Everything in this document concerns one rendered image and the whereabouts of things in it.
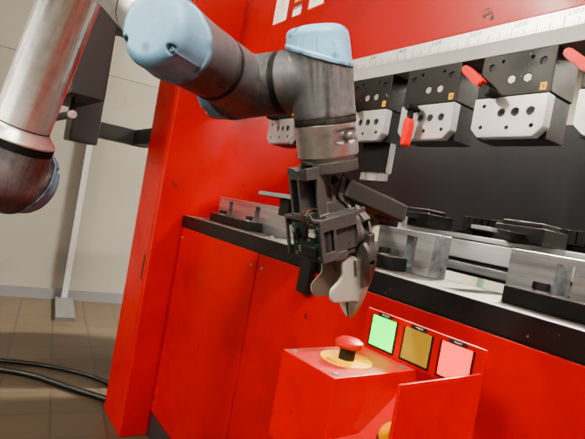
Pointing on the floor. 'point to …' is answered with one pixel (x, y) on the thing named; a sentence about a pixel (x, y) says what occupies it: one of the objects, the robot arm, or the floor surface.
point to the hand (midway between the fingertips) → (353, 305)
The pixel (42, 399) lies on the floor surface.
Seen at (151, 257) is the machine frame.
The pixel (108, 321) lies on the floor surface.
